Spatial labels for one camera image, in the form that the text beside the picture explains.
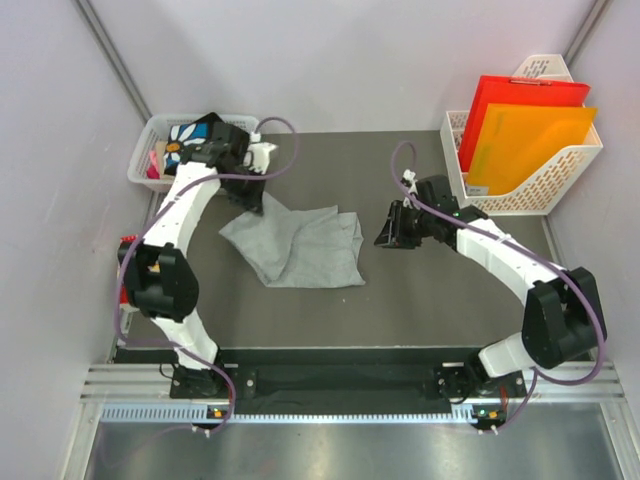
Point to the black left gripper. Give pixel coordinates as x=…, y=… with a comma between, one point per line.
x=253, y=201

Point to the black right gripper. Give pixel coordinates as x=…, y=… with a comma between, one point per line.
x=393, y=234

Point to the grey t shirt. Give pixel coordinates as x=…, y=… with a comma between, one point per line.
x=307, y=249

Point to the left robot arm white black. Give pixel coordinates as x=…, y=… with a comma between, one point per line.
x=166, y=289

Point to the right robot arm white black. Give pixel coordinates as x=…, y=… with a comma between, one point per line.
x=562, y=317

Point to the black daisy print t shirt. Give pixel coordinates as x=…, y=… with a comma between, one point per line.
x=185, y=135

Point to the white plastic basket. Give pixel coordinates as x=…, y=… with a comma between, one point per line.
x=190, y=168

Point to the pink beige folded cloths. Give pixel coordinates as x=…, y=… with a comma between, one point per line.
x=155, y=170

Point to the red green patterned book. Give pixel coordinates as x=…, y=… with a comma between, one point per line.
x=126, y=292

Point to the white file organizer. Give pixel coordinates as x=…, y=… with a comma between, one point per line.
x=539, y=194

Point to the orange folder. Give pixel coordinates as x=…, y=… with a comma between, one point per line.
x=509, y=154

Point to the red folder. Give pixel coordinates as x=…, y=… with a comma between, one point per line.
x=504, y=98

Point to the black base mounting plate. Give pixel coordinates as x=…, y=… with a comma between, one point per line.
x=358, y=380

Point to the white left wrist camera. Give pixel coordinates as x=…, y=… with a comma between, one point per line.
x=259, y=154

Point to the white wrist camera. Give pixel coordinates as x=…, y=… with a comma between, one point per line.
x=409, y=181
x=259, y=154

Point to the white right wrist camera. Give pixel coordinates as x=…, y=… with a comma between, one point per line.
x=409, y=181

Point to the grey slotted cable duct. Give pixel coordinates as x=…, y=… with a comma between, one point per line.
x=210, y=415

